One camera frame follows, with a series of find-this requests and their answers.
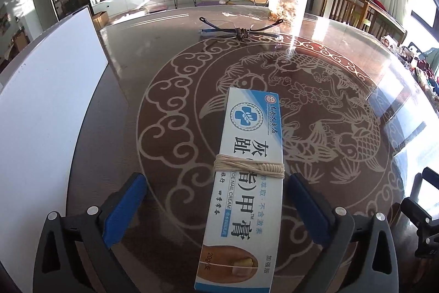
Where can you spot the white board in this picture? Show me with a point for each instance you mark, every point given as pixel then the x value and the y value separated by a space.
pixel 37 114

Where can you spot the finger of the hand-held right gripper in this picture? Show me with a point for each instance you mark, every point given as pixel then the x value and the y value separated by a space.
pixel 430 178
pixel 427 234

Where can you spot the pile of assorted clutter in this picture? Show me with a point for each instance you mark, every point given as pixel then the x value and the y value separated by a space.
pixel 423 70

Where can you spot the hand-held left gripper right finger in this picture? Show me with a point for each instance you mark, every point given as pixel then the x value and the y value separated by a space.
pixel 308 210

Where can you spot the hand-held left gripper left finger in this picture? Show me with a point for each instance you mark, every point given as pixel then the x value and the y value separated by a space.
pixel 125 210

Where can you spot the dark folded eyeglasses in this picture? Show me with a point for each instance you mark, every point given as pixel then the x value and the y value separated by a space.
pixel 241 32

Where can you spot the cardboard box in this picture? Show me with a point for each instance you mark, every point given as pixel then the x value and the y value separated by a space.
pixel 100 19

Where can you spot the wooden dining chairs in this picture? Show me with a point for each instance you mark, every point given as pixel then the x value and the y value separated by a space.
pixel 346 8

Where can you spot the patterned brown desktop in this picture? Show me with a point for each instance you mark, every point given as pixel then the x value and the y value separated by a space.
pixel 109 148

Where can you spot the blue white cream box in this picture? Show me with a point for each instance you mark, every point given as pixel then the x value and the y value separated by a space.
pixel 247 203

